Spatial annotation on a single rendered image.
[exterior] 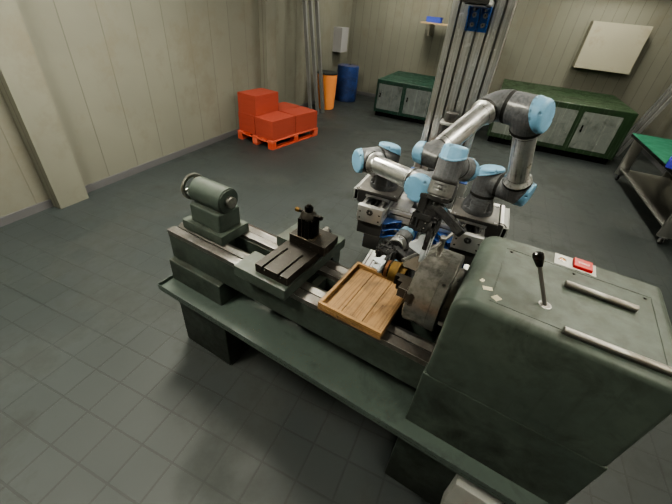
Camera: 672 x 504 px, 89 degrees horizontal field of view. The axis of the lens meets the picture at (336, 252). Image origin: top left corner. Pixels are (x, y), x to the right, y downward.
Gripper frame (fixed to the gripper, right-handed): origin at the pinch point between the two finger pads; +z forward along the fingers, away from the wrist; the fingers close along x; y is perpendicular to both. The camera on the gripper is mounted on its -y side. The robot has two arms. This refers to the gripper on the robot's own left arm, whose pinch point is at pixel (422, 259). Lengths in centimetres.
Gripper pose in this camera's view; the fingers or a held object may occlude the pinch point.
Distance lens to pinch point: 112.8
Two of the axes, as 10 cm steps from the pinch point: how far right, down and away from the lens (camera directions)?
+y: -8.5, -3.6, 3.8
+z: -2.6, 9.2, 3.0
